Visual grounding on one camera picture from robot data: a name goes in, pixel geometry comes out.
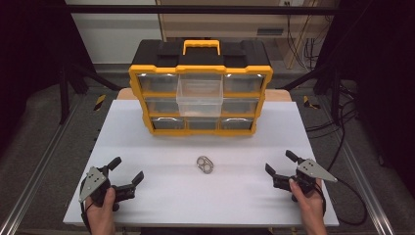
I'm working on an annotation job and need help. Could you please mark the yellow black tape marker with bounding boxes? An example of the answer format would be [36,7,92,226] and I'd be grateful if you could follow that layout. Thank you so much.
[302,95,322,111]
[93,94,108,113]

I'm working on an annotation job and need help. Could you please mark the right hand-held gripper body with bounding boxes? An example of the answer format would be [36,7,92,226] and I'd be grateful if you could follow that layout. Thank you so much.
[272,158,339,203]

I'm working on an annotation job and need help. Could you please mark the person's right hand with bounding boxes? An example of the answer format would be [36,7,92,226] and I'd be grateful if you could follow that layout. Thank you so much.
[288,178,328,227]

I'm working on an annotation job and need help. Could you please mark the black floor cables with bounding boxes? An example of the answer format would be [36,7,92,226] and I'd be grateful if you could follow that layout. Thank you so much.
[304,80,360,172]

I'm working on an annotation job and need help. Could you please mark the black metal stand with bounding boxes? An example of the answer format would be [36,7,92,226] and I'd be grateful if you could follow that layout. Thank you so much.
[279,63,343,124]
[58,61,123,125]

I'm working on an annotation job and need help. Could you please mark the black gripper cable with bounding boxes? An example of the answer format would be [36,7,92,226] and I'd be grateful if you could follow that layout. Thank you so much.
[326,177,369,227]
[79,200,92,234]

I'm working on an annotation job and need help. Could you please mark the small metal double-ring buckle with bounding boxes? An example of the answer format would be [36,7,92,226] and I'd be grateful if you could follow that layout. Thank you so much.
[196,155,215,175]

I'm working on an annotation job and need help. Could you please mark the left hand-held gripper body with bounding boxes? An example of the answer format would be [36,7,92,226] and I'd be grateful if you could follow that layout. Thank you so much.
[78,165,137,212]

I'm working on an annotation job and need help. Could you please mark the set of clear drawers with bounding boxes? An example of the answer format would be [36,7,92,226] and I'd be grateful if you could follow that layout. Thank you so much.
[136,72,265,131]

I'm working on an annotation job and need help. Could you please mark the dark curtain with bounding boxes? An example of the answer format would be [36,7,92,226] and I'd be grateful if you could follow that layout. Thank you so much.
[0,0,96,155]
[317,0,415,184]

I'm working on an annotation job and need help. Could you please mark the hanging cable bundle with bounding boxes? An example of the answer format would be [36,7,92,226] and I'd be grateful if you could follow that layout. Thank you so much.
[284,1,328,71]

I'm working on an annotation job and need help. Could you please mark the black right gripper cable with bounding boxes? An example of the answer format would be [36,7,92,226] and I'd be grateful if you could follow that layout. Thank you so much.
[326,177,369,227]

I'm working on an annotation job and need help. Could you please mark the black horizontal bar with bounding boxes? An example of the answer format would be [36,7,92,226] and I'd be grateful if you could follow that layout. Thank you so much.
[64,4,341,16]

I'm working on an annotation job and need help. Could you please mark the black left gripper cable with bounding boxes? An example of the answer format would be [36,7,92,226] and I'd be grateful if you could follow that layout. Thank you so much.
[79,200,92,234]

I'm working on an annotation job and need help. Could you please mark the clear plastic drawer bin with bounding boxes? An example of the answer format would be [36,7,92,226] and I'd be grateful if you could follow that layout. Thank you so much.
[175,77,225,118]

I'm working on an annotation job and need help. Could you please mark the wooden table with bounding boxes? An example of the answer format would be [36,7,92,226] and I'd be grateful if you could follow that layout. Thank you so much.
[115,87,293,103]

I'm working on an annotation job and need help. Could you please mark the yellow black organizer case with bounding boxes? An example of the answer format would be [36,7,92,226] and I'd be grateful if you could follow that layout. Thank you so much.
[127,39,274,138]

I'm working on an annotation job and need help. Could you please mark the person's left hand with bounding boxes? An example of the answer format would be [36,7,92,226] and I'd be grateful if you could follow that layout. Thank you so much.
[84,187,117,227]

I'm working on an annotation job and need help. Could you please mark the aluminium floor rail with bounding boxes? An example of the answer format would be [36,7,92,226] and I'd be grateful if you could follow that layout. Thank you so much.
[338,139,397,235]
[0,100,81,235]

